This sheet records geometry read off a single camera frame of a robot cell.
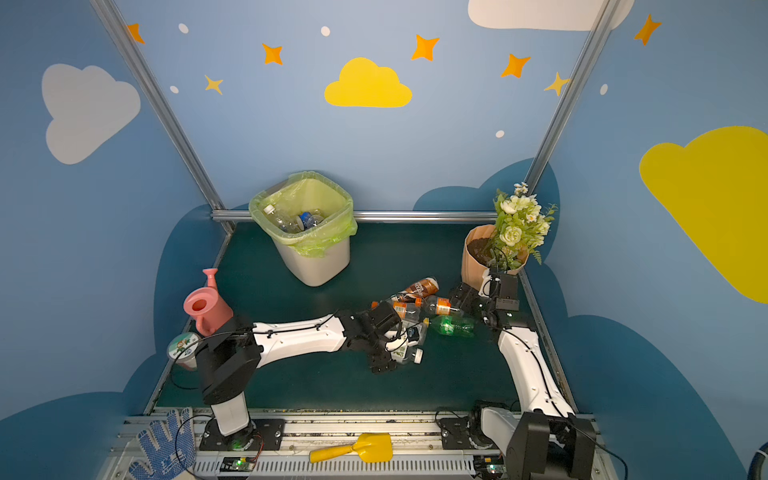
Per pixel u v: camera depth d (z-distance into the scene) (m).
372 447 0.73
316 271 0.97
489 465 0.72
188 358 0.79
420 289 0.98
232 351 0.51
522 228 0.84
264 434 0.75
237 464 0.71
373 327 0.66
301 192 0.98
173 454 0.72
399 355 0.84
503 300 0.64
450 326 0.88
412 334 0.73
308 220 0.98
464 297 0.75
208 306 0.85
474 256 0.90
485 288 0.73
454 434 0.75
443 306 0.93
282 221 0.93
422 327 0.92
